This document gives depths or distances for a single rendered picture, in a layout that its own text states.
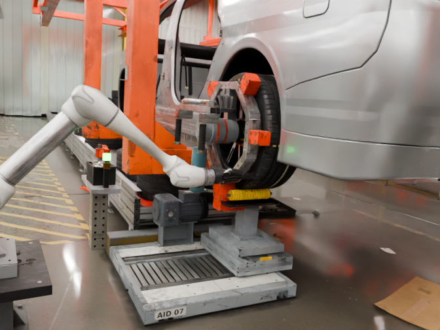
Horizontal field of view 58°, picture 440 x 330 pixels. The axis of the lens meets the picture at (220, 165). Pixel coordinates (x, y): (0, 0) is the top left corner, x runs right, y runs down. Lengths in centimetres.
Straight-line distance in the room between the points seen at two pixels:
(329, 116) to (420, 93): 34
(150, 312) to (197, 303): 23
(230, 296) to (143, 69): 139
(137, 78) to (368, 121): 144
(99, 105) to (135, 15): 92
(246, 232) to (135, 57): 123
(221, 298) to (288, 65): 115
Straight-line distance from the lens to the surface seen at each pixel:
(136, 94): 246
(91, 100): 171
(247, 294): 208
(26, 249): 199
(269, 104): 200
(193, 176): 187
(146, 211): 270
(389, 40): 154
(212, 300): 199
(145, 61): 248
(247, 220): 234
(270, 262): 227
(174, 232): 265
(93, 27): 441
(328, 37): 172
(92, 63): 437
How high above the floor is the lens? 101
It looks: 9 degrees down
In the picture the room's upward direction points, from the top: 4 degrees clockwise
